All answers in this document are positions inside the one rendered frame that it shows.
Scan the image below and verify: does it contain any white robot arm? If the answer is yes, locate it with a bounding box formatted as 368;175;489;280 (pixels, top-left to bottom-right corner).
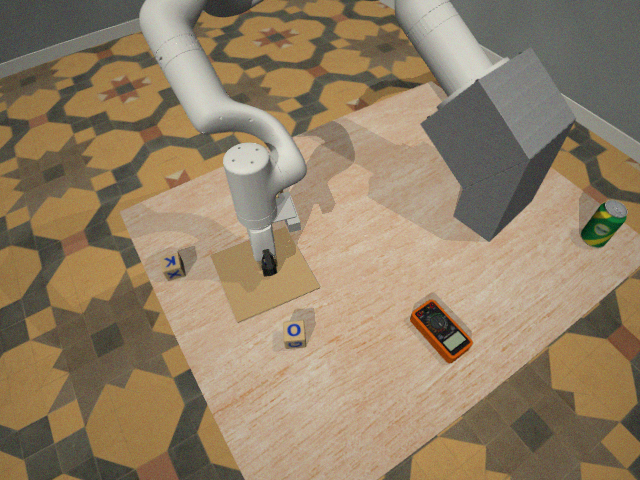
139;0;510;233

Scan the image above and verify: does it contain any tan mat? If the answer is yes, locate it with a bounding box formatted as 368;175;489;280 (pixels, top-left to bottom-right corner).
211;227;320;323

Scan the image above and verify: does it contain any green drink can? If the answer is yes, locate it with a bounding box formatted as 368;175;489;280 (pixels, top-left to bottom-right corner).
581;200;628;248

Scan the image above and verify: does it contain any orange digital multimeter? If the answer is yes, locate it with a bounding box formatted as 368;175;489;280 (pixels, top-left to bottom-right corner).
410;300;473;363

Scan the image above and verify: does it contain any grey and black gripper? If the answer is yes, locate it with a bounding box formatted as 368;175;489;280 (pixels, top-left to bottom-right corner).
244;223;277;276

